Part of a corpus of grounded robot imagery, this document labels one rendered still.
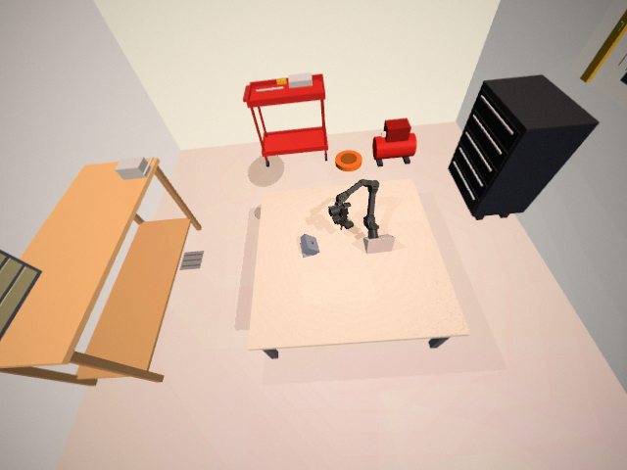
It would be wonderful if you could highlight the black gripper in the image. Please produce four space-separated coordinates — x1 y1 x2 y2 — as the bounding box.
339 212 354 229

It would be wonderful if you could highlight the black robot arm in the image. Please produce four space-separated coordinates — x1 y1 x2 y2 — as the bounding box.
328 179 379 239

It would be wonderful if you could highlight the grey square panel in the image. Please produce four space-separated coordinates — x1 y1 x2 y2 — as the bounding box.
300 234 319 258

